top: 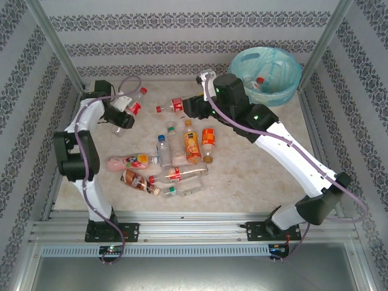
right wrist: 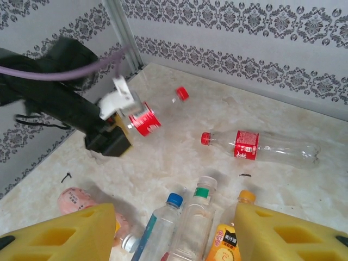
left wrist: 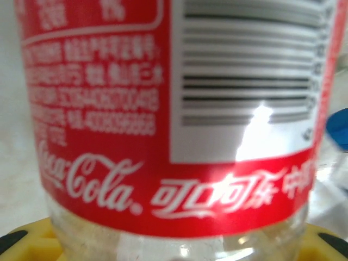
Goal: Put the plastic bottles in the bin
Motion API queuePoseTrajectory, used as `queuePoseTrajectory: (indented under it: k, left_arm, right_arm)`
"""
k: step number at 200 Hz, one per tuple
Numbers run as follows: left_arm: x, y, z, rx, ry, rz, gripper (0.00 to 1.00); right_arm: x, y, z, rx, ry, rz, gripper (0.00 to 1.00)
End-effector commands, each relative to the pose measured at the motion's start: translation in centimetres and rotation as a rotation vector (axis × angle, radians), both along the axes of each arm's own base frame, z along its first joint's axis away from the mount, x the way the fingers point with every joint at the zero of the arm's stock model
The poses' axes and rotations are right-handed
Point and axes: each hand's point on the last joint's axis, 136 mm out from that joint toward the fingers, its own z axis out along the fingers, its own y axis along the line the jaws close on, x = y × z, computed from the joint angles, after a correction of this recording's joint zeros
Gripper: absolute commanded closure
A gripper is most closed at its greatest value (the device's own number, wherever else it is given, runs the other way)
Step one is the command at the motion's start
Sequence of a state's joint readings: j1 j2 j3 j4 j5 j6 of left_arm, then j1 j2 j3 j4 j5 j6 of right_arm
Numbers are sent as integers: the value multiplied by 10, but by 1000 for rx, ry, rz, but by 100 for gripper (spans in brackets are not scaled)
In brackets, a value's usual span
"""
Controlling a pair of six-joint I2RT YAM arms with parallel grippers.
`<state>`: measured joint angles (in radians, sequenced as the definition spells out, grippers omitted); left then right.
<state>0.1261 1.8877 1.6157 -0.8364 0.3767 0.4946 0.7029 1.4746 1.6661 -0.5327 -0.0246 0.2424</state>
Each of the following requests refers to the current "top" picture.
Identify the clear cola bottle red label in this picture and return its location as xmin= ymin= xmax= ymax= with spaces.
xmin=147 ymin=165 xmax=210 ymax=184
xmin=244 ymin=76 xmax=265 ymax=92
xmin=111 ymin=87 xmax=149 ymax=137

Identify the pink drink bottle yellow cap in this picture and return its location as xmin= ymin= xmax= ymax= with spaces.
xmin=107 ymin=153 xmax=159 ymax=172

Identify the clear bottle orange NFC label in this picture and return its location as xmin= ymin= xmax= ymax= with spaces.
xmin=201 ymin=127 xmax=216 ymax=164

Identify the clear bottle blue cap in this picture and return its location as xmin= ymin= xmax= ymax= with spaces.
xmin=156 ymin=135 xmax=173 ymax=169

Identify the long clear cola bottle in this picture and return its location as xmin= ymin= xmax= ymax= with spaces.
xmin=156 ymin=96 xmax=186 ymax=113

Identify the tall clear bottle green cap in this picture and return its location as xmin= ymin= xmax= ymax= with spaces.
xmin=166 ymin=122 xmax=186 ymax=164

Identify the orange juice bottle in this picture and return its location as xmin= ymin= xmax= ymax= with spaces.
xmin=182 ymin=119 xmax=202 ymax=164

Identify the brown chocolate drink bottle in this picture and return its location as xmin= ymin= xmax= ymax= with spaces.
xmin=120 ymin=169 xmax=161 ymax=197

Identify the squat clear bottle green cap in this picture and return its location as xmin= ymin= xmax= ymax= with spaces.
xmin=162 ymin=175 xmax=204 ymax=199

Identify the white bin with blue liner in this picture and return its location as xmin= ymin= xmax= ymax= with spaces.
xmin=227 ymin=47 xmax=303 ymax=107

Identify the white plastic waste bin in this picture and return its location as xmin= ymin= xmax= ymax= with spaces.
xmin=227 ymin=86 xmax=299 ymax=134

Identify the grey metal plate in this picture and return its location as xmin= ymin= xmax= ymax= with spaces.
xmin=30 ymin=256 xmax=366 ymax=291

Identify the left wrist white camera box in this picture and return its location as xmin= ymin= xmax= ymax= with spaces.
xmin=110 ymin=95 xmax=133 ymax=112

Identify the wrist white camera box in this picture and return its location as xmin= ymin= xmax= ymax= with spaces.
xmin=196 ymin=71 xmax=217 ymax=102
xmin=110 ymin=95 xmax=133 ymax=112

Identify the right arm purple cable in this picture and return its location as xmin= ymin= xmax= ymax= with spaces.
xmin=204 ymin=77 xmax=369 ymax=264

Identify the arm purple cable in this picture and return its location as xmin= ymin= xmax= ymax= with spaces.
xmin=204 ymin=77 xmax=369 ymax=264
xmin=74 ymin=75 xmax=142 ymax=266

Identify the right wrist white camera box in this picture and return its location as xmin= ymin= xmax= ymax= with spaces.
xmin=196 ymin=71 xmax=217 ymax=102

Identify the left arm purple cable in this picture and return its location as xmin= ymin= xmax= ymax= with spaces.
xmin=74 ymin=75 xmax=142 ymax=266

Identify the aluminium side rail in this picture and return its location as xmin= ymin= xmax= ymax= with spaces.
xmin=298 ymin=89 xmax=346 ymax=219
xmin=41 ymin=86 xmax=90 ymax=221

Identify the aluminium frame post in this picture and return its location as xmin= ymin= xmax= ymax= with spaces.
xmin=25 ymin=0 xmax=87 ymax=92
xmin=298 ymin=0 xmax=354 ymax=90

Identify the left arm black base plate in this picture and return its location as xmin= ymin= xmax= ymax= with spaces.
xmin=84 ymin=222 xmax=140 ymax=243

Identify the aluminium mounting rail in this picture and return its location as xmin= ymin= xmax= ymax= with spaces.
xmin=28 ymin=210 xmax=361 ymax=243

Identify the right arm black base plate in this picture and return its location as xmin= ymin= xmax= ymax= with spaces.
xmin=245 ymin=221 xmax=303 ymax=242

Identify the white slotted cable duct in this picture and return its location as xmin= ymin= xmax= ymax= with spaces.
xmin=41 ymin=244 xmax=270 ymax=258

